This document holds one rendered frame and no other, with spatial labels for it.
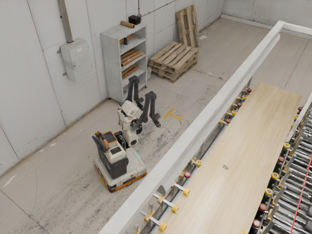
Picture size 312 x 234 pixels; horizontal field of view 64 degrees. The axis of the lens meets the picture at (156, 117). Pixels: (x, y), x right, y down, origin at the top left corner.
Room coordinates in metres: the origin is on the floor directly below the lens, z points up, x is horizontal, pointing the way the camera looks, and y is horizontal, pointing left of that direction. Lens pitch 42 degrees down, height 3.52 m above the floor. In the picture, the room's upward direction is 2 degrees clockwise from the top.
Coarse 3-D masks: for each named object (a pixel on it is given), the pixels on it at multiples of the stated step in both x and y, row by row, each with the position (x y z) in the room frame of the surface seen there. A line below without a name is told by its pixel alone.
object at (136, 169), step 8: (128, 152) 2.69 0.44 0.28; (96, 160) 2.51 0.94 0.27; (128, 160) 2.52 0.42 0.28; (136, 160) 2.53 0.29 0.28; (104, 168) 2.35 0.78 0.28; (128, 168) 2.37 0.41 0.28; (136, 168) 2.37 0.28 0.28; (144, 168) 2.39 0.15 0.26; (120, 176) 2.21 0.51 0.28; (128, 176) 2.23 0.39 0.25; (136, 176) 2.30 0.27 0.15; (112, 184) 2.08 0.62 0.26; (120, 184) 2.14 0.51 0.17; (112, 192) 2.06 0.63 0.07
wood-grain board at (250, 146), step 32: (256, 96) 3.54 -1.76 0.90; (288, 96) 3.57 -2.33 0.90; (256, 128) 2.73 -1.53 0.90; (288, 128) 2.75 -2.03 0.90; (224, 160) 2.09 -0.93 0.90; (256, 160) 2.11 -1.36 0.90; (192, 192) 1.60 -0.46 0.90; (224, 192) 1.61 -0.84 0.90; (256, 192) 1.63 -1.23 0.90; (192, 224) 1.22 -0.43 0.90; (224, 224) 1.23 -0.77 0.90
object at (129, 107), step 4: (124, 104) 2.64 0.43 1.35; (128, 104) 2.61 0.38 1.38; (132, 104) 2.63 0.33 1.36; (124, 108) 2.59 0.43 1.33; (128, 108) 2.56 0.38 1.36; (132, 108) 2.53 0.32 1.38; (136, 108) 2.58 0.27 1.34; (128, 112) 2.51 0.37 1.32; (132, 112) 2.52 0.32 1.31; (136, 112) 2.56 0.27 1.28; (132, 116) 2.52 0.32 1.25
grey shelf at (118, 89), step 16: (112, 32) 4.50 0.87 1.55; (128, 32) 4.52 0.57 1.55; (144, 32) 4.99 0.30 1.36; (112, 48) 4.30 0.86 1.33; (128, 48) 4.47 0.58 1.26; (144, 48) 5.00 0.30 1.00; (112, 64) 4.32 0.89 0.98; (128, 64) 4.49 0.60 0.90; (144, 64) 5.00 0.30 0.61; (112, 80) 4.35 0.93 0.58; (128, 80) 4.47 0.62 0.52; (144, 80) 5.00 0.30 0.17; (112, 96) 4.38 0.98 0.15
